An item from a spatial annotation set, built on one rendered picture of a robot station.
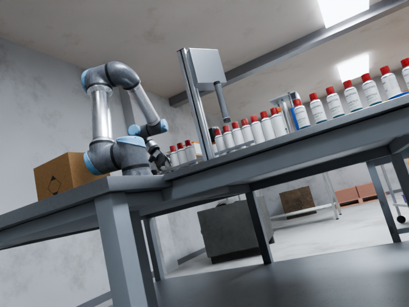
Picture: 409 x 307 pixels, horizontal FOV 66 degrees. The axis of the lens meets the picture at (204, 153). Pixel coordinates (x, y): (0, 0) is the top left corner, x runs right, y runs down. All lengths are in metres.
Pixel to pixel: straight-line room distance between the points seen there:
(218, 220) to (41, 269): 2.07
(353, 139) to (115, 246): 0.67
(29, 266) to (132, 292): 2.67
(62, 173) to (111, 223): 0.85
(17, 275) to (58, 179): 1.85
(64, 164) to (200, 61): 0.83
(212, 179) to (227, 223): 3.19
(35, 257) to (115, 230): 2.71
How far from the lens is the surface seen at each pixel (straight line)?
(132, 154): 1.31
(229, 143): 1.59
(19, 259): 3.45
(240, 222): 4.12
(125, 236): 0.87
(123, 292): 0.87
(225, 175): 0.96
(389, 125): 0.89
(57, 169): 1.71
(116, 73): 1.54
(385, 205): 2.58
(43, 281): 3.57
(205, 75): 1.59
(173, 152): 1.75
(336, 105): 1.50
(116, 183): 0.85
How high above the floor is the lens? 0.68
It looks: 10 degrees up
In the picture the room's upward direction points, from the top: 14 degrees counter-clockwise
